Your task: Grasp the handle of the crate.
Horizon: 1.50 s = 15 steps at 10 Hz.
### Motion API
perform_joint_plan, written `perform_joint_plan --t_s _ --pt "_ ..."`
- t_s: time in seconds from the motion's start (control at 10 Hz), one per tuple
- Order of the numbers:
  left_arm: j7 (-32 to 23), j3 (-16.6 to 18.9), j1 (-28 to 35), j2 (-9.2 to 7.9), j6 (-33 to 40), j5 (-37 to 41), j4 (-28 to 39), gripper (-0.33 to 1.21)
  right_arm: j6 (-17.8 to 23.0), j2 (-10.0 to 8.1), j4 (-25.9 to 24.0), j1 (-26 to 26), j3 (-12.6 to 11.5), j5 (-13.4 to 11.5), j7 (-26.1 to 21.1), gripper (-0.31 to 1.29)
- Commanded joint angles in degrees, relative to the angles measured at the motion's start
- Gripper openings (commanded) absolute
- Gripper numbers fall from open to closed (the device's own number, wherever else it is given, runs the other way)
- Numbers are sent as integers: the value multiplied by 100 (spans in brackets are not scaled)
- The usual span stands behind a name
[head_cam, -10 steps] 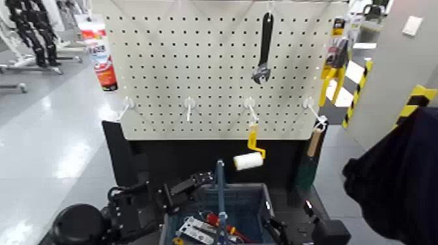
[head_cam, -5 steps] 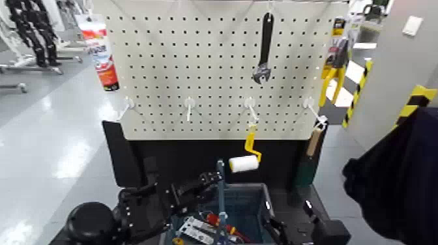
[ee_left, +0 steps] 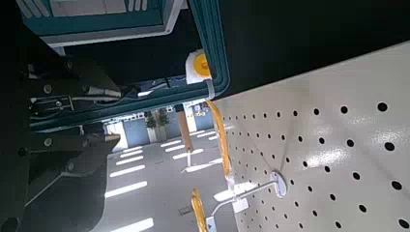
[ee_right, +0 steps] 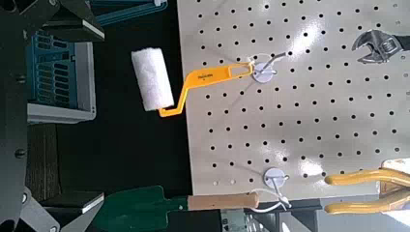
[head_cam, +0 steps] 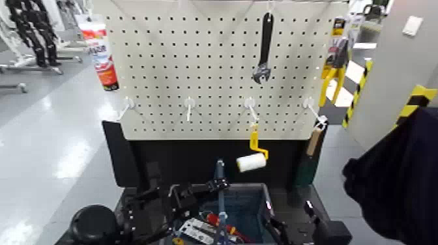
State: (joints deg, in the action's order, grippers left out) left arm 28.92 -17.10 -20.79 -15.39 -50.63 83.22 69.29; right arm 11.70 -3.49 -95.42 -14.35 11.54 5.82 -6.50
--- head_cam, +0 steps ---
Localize wooden handled green trowel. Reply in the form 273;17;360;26
295;122;327;192

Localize white perforated pegboard panel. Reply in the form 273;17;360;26
93;0;350;141

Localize white wheeled robot stand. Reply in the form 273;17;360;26
0;13;84;94

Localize white packaged tool card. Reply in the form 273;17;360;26
177;217;222;245

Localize red handled screwdriver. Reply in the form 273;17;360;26
201;212;255;244

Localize yellow black striped corner guard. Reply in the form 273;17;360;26
392;85;438;130
341;59;374;130

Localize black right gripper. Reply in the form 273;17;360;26
265;199;322;245

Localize white wall plate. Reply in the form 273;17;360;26
401;15;424;37

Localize yellow handled white paint roller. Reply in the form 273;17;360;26
236;122;270;173

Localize blue crate handle bar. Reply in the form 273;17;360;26
213;158;231;245

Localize dark navy cloth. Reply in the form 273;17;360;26
342;106;438;245

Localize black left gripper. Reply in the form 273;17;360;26
119;178;231;245

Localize black adjustable wrench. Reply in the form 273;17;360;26
252;12;274;85

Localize black humanoid robot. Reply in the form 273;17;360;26
5;0;63;68

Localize yellow handled pliers in packaging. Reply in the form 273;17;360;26
319;18;351;108

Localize blue grey plastic crate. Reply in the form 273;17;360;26
171;182;276;245

